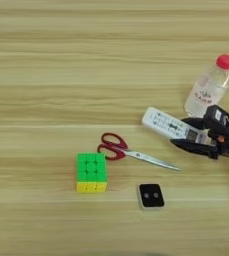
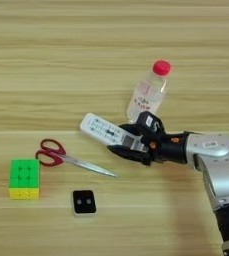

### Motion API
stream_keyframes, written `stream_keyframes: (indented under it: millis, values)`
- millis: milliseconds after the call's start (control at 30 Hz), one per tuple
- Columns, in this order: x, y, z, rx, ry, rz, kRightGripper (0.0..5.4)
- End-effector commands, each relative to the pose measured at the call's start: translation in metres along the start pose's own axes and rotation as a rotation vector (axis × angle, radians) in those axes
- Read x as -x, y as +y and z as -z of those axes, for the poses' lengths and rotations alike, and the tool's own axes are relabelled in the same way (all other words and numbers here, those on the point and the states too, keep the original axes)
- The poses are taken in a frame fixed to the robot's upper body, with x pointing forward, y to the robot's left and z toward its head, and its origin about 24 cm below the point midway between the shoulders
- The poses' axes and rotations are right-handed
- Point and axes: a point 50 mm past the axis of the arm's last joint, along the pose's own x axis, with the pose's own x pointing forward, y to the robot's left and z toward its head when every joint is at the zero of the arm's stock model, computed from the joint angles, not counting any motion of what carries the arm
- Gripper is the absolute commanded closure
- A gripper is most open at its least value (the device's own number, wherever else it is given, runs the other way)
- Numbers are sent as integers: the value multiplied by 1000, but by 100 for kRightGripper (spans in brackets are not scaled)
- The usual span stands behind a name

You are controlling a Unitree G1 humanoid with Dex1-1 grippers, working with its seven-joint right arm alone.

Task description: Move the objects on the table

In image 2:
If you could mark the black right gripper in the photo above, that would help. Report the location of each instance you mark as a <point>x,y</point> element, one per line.
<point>167,148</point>

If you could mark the white remote control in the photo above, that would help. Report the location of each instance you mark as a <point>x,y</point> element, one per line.
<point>107,131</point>

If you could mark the clear water bottle red cap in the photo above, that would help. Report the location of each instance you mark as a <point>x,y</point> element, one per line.
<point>148,91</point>

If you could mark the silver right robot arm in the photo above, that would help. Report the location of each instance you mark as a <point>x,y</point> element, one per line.
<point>219,166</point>

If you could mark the small black square device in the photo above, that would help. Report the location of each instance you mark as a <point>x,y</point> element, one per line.
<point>84,202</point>

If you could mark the green yellow Rubik's cube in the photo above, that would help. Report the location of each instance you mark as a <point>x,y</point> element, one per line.
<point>24,178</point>

